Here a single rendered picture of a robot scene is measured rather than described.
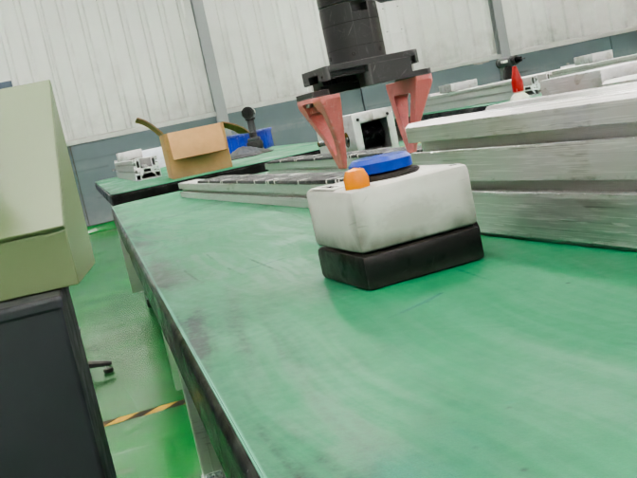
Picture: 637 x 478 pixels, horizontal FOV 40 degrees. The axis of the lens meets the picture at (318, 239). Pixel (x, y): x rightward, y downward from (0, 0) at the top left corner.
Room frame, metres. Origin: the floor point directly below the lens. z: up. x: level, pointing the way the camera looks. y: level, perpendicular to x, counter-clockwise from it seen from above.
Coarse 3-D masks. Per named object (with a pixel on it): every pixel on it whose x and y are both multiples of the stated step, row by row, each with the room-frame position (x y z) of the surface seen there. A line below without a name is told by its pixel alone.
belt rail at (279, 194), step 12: (192, 180) 1.77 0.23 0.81; (180, 192) 1.79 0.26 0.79; (192, 192) 1.70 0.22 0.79; (204, 192) 1.60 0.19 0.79; (216, 192) 1.51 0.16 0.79; (228, 192) 1.43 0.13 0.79; (240, 192) 1.36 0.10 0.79; (252, 192) 1.29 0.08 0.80; (264, 192) 1.20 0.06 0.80; (276, 192) 1.15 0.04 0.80; (288, 192) 1.10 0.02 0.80; (300, 192) 1.06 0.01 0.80; (264, 204) 1.22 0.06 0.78; (276, 204) 1.16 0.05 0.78; (288, 204) 1.11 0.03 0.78; (300, 204) 1.07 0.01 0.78
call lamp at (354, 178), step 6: (354, 168) 0.51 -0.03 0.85; (360, 168) 0.51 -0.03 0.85; (348, 174) 0.50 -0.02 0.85; (354, 174) 0.50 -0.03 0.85; (360, 174) 0.50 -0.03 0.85; (366, 174) 0.51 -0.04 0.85; (348, 180) 0.50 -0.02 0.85; (354, 180) 0.50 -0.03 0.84; (360, 180) 0.50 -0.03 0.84; (366, 180) 0.50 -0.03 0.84; (348, 186) 0.50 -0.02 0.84; (354, 186) 0.50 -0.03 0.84; (360, 186) 0.50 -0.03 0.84; (366, 186) 0.50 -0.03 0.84
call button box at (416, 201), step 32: (320, 192) 0.54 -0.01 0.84; (352, 192) 0.50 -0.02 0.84; (384, 192) 0.50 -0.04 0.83; (416, 192) 0.51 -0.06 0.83; (448, 192) 0.52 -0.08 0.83; (320, 224) 0.55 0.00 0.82; (352, 224) 0.50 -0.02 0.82; (384, 224) 0.50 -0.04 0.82; (416, 224) 0.51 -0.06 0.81; (448, 224) 0.51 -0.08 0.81; (320, 256) 0.56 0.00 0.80; (352, 256) 0.51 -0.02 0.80; (384, 256) 0.50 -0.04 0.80; (416, 256) 0.51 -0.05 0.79; (448, 256) 0.51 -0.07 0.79; (480, 256) 0.52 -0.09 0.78
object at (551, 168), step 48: (576, 96) 0.60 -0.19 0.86; (624, 96) 0.45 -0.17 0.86; (432, 144) 0.67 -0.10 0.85; (480, 144) 0.61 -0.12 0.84; (528, 144) 0.53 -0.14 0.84; (576, 144) 0.49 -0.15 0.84; (624, 144) 0.45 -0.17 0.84; (480, 192) 0.59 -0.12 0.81; (528, 192) 0.54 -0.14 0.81; (576, 192) 0.51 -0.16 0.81; (624, 192) 0.47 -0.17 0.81; (576, 240) 0.50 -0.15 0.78; (624, 240) 0.46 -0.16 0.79
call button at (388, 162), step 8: (392, 152) 0.55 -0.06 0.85; (400, 152) 0.54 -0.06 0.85; (360, 160) 0.54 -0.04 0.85; (368, 160) 0.53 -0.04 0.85; (376, 160) 0.53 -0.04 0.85; (384, 160) 0.53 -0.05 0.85; (392, 160) 0.53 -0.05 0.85; (400, 160) 0.53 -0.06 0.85; (408, 160) 0.54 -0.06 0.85; (352, 168) 0.54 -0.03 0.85; (368, 168) 0.53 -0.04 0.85; (376, 168) 0.53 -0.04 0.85; (384, 168) 0.53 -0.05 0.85; (392, 168) 0.53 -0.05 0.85
